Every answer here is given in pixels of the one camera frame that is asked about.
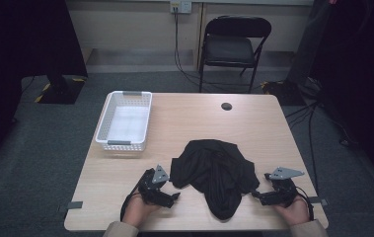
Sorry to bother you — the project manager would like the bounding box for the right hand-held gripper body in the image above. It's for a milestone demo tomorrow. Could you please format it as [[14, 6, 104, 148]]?
[[263, 166, 306, 207]]

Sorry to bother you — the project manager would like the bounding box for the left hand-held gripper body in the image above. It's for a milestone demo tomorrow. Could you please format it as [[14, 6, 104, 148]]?
[[137, 164, 171, 205]]

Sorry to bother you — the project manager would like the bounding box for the black shirt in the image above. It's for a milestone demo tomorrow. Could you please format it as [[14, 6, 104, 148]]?
[[169, 138, 261, 221]]

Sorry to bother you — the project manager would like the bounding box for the person's right hand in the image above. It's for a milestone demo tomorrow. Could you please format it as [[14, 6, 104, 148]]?
[[272, 195, 311, 227]]

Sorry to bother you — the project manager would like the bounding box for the person's left hand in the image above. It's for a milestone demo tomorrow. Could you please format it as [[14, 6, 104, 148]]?
[[121, 192, 163, 229]]

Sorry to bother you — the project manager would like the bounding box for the grey tape strip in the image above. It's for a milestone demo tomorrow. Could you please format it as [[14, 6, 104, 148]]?
[[307, 196, 329, 206], [65, 200, 84, 210]]

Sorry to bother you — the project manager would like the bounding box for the white plastic basket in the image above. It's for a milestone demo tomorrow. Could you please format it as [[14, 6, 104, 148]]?
[[95, 90, 153, 152]]

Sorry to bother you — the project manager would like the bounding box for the black stand base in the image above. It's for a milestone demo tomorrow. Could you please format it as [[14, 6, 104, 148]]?
[[261, 80, 301, 107], [35, 74, 87, 106]]

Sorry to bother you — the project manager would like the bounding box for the black curtain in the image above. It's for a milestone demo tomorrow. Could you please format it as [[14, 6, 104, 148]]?
[[0, 0, 89, 174], [309, 0, 374, 201]]

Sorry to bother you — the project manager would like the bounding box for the black folding chair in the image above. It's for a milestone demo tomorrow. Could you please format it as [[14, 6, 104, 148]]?
[[197, 15, 273, 95]]

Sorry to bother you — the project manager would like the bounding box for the grey curtain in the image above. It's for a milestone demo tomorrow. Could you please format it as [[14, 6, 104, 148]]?
[[285, 0, 329, 85]]

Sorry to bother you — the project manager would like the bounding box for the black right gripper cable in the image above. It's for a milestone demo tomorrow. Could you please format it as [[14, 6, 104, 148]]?
[[294, 186, 315, 221]]

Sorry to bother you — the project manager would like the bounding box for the black floor cable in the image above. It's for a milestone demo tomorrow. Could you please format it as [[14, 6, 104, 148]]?
[[284, 100, 322, 196]]

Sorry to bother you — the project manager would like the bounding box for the black wall socket cable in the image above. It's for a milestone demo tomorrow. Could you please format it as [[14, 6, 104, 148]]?
[[173, 9, 205, 87]]

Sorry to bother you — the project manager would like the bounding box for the white wall socket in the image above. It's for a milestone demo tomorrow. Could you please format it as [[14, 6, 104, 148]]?
[[170, 0, 192, 15]]

